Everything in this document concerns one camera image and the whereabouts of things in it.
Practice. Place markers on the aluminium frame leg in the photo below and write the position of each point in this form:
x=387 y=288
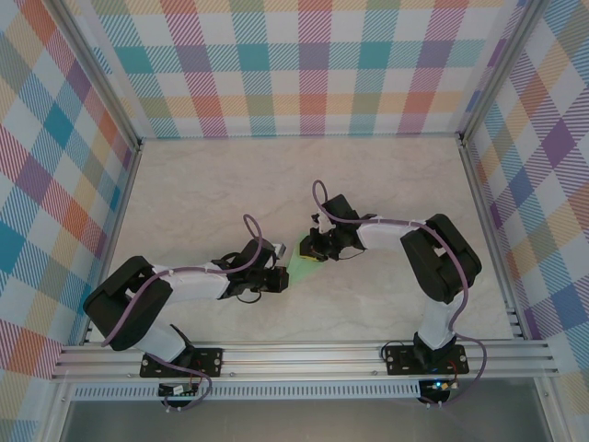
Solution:
x=55 y=419
x=552 y=414

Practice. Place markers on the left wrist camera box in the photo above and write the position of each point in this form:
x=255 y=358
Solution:
x=280 y=249

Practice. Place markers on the light green paper sheet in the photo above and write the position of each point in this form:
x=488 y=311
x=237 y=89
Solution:
x=299 y=271

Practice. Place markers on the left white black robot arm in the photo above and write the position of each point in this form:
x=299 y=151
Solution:
x=119 y=313

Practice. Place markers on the aluminium table side rail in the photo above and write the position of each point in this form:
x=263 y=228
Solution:
x=483 y=207
x=122 y=202

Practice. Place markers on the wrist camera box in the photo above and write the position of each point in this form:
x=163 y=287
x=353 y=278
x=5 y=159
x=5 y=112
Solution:
x=323 y=224
x=280 y=249

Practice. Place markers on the long aluminium mounting rail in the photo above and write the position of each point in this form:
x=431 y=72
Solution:
x=299 y=361

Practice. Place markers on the grey metal sheet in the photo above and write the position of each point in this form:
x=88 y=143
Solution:
x=299 y=423

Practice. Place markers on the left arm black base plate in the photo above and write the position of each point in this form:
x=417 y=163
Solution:
x=218 y=370

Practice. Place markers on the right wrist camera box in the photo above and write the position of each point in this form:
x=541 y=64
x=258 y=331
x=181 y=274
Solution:
x=323 y=224

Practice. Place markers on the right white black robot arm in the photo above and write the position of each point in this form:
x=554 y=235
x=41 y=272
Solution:
x=442 y=267

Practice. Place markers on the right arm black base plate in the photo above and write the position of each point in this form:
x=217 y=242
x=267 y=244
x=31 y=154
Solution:
x=396 y=368

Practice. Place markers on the aluminium corner post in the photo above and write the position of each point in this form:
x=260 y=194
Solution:
x=499 y=73
x=99 y=78

